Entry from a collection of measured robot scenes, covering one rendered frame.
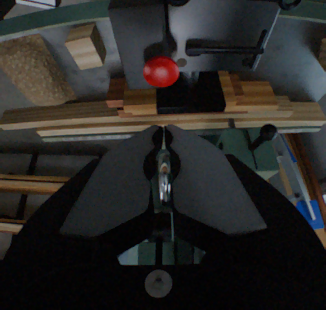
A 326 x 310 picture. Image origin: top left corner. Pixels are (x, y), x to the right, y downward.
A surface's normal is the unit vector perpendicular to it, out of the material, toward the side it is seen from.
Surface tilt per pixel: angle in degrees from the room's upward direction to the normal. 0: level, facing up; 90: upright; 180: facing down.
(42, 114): 90
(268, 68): 0
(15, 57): 32
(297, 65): 0
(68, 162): 90
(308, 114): 90
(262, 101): 90
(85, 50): 0
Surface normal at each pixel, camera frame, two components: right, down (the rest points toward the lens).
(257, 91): -0.04, -0.45
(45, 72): 0.66, 0.62
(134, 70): 0.02, 0.89
